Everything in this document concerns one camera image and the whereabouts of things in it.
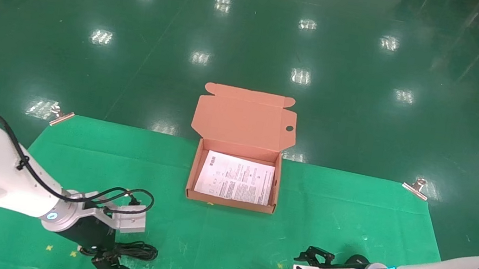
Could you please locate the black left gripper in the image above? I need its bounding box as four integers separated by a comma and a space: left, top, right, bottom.
54, 212, 137, 269

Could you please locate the open brown cardboard box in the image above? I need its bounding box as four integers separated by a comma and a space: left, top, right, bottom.
180, 80, 303, 217

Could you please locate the black data cable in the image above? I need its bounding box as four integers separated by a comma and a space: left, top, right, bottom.
80, 234, 160, 266

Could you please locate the white printed instruction sheet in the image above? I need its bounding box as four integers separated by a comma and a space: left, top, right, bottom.
194, 149, 277, 206

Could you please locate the green table cloth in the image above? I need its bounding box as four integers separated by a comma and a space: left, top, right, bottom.
0, 104, 479, 269

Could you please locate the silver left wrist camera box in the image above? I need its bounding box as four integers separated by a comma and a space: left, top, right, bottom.
102, 200, 149, 236

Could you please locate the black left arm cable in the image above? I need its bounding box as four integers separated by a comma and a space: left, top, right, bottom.
0, 112, 164, 223

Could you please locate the silver metal binder clip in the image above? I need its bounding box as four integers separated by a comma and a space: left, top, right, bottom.
49, 105, 76, 129
401, 176, 430, 201

